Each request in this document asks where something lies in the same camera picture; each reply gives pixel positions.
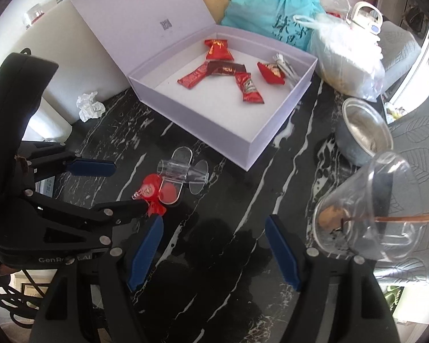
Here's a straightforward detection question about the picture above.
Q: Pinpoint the copper stirring stick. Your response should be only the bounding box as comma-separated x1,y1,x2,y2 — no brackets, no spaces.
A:
341,213,429,224

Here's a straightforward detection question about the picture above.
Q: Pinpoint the grey leaf pattern chair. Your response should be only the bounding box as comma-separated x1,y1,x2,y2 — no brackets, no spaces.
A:
374,97,429,286

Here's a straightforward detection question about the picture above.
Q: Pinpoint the white plastic bag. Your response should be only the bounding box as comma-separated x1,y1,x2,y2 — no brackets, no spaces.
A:
293,13,385,101

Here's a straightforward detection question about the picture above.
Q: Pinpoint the clear crinkled plastic bag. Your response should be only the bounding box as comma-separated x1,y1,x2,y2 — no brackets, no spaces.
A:
319,0,351,19

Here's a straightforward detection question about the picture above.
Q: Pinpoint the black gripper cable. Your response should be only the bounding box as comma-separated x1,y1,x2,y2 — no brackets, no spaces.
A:
0,269,49,329

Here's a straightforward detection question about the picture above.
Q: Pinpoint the large white flat box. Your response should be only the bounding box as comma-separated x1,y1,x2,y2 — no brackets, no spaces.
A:
11,0,129,124

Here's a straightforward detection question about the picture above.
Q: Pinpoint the white electric kettle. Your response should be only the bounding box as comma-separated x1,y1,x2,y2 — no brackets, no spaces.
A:
348,1,384,36

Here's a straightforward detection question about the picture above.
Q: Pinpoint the teal plastic bag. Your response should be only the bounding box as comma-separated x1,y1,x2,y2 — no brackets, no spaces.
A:
221,0,325,51

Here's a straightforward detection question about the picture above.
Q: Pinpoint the stainless steel strainer bowl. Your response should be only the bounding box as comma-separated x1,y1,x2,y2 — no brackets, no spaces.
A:
335,97,394,166

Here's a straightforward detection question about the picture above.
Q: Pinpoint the red twisted candy packet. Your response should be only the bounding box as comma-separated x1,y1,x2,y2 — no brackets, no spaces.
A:
235,72,264,104

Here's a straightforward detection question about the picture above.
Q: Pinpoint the open lavender gift box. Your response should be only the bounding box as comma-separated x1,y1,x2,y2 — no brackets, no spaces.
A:
70,0,317,169

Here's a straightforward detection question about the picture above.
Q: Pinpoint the white charging cable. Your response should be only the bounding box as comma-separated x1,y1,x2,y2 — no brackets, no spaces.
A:
272,52,300,88

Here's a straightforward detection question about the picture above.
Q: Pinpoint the crumpled white tissue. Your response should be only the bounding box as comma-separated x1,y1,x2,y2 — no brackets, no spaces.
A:
76,91,106,122

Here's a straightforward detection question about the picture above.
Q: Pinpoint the light blue power bank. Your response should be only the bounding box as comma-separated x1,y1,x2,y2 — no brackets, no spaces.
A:
35,177,55,198

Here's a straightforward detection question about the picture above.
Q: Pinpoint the red gold candy packet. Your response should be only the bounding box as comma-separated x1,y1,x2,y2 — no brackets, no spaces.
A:
204,39,234,61

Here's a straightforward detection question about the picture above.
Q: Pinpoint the clear glass mug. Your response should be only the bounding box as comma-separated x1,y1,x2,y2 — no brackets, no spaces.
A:
312,150,422,262

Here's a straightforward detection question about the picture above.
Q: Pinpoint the dark maroon snack packet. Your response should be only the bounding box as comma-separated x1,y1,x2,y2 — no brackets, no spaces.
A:
207,60,246,76

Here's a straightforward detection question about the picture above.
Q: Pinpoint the red toy propeller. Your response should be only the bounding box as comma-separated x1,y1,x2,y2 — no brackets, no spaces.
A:
132,174,177,217

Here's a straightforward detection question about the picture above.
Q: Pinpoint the red cartoon candy packet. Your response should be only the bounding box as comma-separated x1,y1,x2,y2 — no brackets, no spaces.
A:
257,62,285,85

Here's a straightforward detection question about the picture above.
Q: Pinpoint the clear plastic toy airplane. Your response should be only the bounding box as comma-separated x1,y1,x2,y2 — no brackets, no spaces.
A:
156,146,209,205

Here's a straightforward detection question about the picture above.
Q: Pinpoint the red stick packet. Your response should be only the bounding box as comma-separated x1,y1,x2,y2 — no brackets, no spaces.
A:
177,61,208,89

